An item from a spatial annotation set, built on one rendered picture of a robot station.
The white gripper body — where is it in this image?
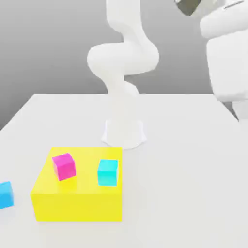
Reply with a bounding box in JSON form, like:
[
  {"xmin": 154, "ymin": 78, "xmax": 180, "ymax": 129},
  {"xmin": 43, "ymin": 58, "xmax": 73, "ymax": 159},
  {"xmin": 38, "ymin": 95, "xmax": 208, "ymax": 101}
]
[{"xmin": 206, "ymin": 30, "xmax": 248, "ymax": 102}]

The small cyan cube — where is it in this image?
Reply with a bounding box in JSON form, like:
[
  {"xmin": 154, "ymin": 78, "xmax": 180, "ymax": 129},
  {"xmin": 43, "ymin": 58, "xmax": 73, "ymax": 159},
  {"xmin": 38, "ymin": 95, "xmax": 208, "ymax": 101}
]
[{"xmin": 97, "ymin": 159, "xmax": 119, "ymax": 187}]

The small magenta cube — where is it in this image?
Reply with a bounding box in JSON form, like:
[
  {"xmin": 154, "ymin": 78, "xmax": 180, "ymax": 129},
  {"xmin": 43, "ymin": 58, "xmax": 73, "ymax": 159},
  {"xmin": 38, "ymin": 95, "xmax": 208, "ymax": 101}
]
[{"xmin": 52, "ymin": 153, "xmax": 77, "ymax": 182}]

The small blue cube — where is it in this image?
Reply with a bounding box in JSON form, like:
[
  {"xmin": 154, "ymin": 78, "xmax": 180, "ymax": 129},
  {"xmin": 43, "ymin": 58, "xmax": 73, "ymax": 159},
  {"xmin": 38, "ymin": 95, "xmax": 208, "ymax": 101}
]
[{"xmin": 0, "ymin": 181, "xmax": 15, "ymax": 210}]

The large yellow box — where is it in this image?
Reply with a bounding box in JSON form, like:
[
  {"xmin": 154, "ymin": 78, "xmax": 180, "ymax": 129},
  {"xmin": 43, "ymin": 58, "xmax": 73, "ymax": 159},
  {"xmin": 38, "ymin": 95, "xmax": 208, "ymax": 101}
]
[{"xmin": 30, "ymin": 147, "xmax": 123, "ymax": 222}]

